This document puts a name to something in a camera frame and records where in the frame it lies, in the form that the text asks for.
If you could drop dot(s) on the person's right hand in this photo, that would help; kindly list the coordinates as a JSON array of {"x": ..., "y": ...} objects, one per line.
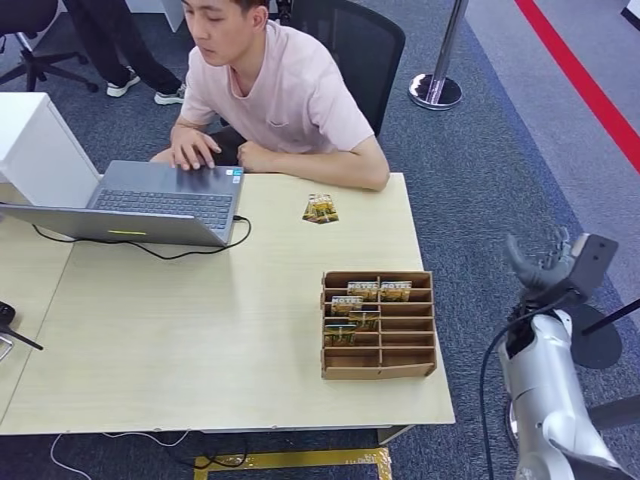
[{"x": 192, "y": 146}]

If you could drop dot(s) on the person's left hand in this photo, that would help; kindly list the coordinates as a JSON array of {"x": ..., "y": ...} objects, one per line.
[{"x": 255, "y": 158}]

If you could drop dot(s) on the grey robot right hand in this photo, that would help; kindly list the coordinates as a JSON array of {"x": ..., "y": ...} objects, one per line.
[{"x": 543, "y": 275}]

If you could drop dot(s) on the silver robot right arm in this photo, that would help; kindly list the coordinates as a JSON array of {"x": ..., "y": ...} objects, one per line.
[{"x": 545, "y": 384}]

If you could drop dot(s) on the person's left forearm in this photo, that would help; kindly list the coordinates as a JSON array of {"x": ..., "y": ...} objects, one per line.
[{"x": 330, "y": 173}]

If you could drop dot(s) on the person seated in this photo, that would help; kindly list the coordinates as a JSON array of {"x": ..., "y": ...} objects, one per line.
[{"x": 300, "y": 99}]

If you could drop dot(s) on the hotel key card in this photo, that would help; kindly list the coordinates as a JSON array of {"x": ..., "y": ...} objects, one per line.
[
  {"x": 340, "y": 335},
  {"x": 362, "y": 290},
  {"x": 395, "y": 290},
  {"x": 320, "y": 216},
  {"x": 346, "y": 305},
  {"x": 321, "y": 201},
  {"x": 365, "y": 320}
]

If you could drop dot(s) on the person standing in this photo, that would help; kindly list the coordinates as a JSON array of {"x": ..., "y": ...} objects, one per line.
[{"x": 100, "y": 40}]

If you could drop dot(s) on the brown cardboard card holder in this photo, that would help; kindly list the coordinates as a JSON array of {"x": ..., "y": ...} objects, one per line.
[{"x": 400, "y": 331}]

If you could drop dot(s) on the grey laptop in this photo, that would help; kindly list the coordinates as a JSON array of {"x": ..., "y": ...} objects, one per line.
[{"x": 164, "y": 180}]

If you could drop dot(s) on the black round base stand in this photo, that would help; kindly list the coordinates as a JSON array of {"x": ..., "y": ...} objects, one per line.
[{"x": 598, "y": 344}]

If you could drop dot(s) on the black mesh office chair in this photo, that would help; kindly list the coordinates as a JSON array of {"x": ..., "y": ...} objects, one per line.
[{"x": 360, "y": 53}]

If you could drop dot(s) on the red floor tape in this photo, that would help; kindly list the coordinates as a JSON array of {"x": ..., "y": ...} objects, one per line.
[{"x": 585, "y": 86}]

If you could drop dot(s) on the white box cabinet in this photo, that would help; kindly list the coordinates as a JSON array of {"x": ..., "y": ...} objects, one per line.
[{"x": 40, "y": 146}]

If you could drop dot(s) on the black office chair with wheels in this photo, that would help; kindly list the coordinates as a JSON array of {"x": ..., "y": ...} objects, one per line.
[{"x": 30, "y": 13}]

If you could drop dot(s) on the black device with rod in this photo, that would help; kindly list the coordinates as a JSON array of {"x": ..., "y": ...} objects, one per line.
[{"x": 6, "y": 313}]

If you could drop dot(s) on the yellow floor tape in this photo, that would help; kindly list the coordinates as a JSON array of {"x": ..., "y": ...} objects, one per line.
[{"x": 300, "y": 458}]

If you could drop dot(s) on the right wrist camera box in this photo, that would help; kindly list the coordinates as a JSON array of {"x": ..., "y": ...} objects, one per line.
[{"x": 595, "y": 265}]

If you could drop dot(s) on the chrome stanchion post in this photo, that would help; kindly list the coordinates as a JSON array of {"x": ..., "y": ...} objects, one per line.
[{"x": 436, "y": 89}]

